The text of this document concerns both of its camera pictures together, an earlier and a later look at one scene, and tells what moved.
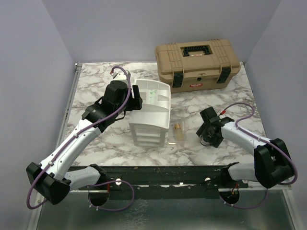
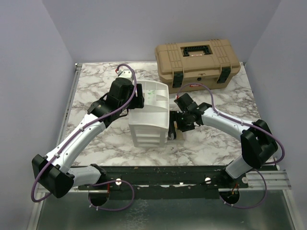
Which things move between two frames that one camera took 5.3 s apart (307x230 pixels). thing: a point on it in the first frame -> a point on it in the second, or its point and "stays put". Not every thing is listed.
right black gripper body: x=214 y=139 -> x=183 y=122
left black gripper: x=136 y=103 stays put
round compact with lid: x=205 y=143 -> x=171 y=136
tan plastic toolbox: x=196 y=65 stays put
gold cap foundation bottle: x=179 y=131 stays put
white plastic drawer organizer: x=149 y=125 stays put
